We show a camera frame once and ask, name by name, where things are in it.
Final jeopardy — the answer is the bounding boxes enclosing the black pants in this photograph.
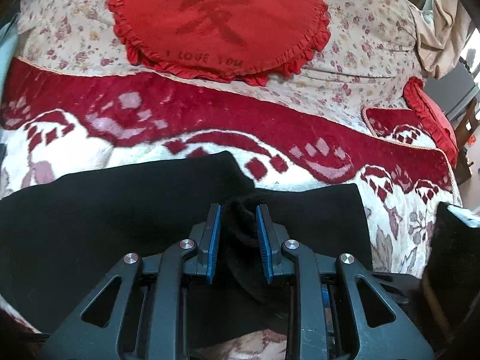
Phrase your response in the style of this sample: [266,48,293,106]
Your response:
[1,152,373,348]

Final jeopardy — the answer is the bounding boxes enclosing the small red frilled pillow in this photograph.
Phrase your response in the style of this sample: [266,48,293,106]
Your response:
[403,76,459,168]

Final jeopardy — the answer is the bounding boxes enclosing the red and white blanket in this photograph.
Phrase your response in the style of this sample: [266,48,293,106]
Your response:
[1,58,461,276]

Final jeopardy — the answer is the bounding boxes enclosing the floral beige quilt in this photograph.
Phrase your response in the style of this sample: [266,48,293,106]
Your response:
[16,0,422,130]

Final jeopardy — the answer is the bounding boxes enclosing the beige curtain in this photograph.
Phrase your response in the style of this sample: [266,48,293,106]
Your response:
[409,0,472,80]

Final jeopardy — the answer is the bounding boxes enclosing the red heart-shaped pillow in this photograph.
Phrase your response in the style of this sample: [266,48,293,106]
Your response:
[108,0,330,86]

